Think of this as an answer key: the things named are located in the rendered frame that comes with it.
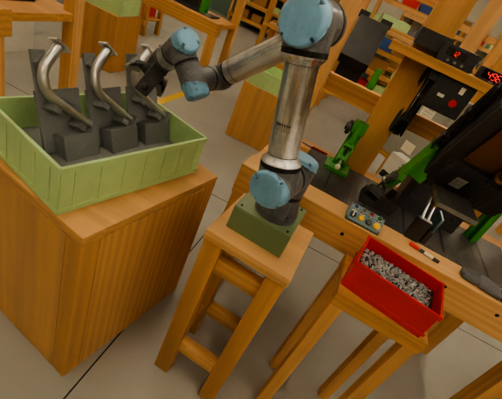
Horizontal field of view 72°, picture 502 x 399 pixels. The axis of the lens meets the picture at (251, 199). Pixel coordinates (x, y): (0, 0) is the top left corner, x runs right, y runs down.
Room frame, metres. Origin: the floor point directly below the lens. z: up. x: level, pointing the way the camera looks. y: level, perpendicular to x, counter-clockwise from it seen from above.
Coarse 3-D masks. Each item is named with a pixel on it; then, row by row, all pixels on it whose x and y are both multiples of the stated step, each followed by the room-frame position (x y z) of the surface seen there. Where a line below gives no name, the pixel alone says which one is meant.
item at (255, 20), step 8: (232, 0) 11.24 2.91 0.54; (248, 0) 11.23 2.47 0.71; (256, 0) 11.24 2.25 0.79; (264, 0) 11.20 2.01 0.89; (280, 0) 11.04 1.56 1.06; (336, 0) 10.99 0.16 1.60; (232, 8) 11.26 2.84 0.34; (256, 8) 11.11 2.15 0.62; (264, 8) 11.22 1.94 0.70; (248, 16) 11.29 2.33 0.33; (256, 16) 11.22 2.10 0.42; (272, 16) 11.05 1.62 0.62; (256, 24) 11.14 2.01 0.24
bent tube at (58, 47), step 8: (56, 40) 0.97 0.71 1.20; (56, 48) 0.96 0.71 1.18; (64, 48) 0.99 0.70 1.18; (48, 56) 0.94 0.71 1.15; (56, 56) 0.96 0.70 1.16; (40, 64) 0.91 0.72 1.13; (48, 64) 0.93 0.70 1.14; (40, 72) 0.90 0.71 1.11; (48, 72) 0.92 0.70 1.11; (40, 80) 0.90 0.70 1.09; (48, 80) 0.92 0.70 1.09; (40, 88) 0.90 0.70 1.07; (48, 88) 0.91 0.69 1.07; (48, 96) 0.91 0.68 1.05; (56, 96) 0.93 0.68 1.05; (56, 104) 0.93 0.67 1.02; (64, 104) 0.95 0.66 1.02; (72, 112) 0.97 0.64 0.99; (80, 112) 1.00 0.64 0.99; (80, 120) 0.99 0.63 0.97; (88, 120) 1.02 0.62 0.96; (88, 128) 1.02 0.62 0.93
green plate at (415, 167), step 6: (426, 150) 1.52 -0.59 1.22; (432, 150) 1.46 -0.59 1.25; (420, 156) 1.51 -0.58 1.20; (426, 156) 1.46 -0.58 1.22; (432, 156) 1.47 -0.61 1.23; (408, 162) 1.57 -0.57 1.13; (414, 162) 1.50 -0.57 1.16; (420, 162) 1.46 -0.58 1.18; (426, 162) 1.47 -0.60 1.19; (402, 168) 1.55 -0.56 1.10; (408, 168) 1.50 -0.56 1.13; (414, 168) 1.46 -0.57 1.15; (420, 168) 1.47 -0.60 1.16; (414, 174) 1.47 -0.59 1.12; (420, 174) 1.47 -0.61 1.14; (426, 174) 1.47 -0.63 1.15; (420, 180) 1.47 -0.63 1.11
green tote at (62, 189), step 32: (32, 96) 1.02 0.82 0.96; (0, 128) 0.86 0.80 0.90; (192, 128) 1.31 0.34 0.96; (32, 160) 0.78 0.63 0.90; (96, 160) 0.83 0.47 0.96; (128, 160) 0.94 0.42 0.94; (160, 160) 1.07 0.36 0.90; (192, 160) 1.24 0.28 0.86; (64, 192) 0.75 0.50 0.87; (96, 192) 0.84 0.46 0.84; (128, 192) 0.97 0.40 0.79
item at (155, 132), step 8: (128, 56) 1.26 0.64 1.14; (128, 72) 1.25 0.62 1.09; (128, 80) 1.24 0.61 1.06; (128, 88) 1.24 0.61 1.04; (128, 96) 1.23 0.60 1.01; (152, 96) 1.34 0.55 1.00; (128, 104) 1.23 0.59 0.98; (136, 104) 1.26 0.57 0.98; (128, 112) 1.22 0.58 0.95; (136, 112) 1.26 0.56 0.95; (144, 112) 1.30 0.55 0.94; (144, 120) 1.29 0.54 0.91; (152, 120) 1.31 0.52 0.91; (144, 128) 1.23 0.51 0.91; (152, 128) 1.26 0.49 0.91; (160, 128) 1.30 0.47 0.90; (168, 128) 1.34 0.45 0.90; (144, 136) 1.23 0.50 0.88; (152, 136) 1.26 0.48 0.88; (160, 136) 1.30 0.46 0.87; (168, 136) 1.34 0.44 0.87
